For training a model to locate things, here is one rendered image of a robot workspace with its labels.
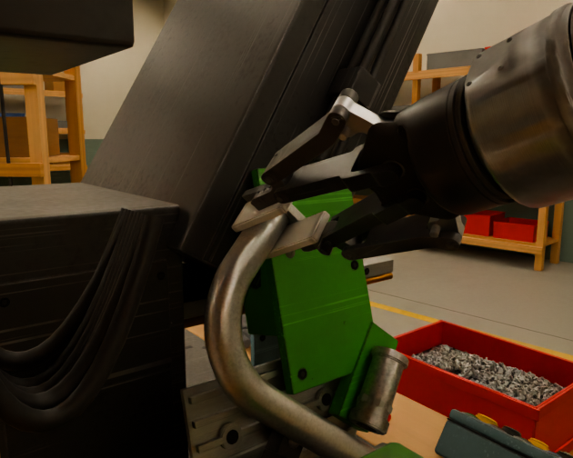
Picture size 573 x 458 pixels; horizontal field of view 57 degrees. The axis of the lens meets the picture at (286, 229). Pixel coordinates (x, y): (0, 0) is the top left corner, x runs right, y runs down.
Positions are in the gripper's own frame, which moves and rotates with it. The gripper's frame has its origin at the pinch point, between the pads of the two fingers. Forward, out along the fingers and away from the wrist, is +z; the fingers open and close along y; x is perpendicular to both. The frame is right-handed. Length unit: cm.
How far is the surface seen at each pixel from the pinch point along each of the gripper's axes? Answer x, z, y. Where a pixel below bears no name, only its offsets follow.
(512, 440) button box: -1.5, 2.4, -40.4
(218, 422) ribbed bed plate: 14.1, 8.1, -7.8
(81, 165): -128, 274, 9
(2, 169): -89, 256, 37
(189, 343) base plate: -8, 62, -24
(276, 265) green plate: 0.7, 4.3, -3.8
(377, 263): -17.1, 15.0, -22.8
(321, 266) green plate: -2.5, 4.1, -8.1
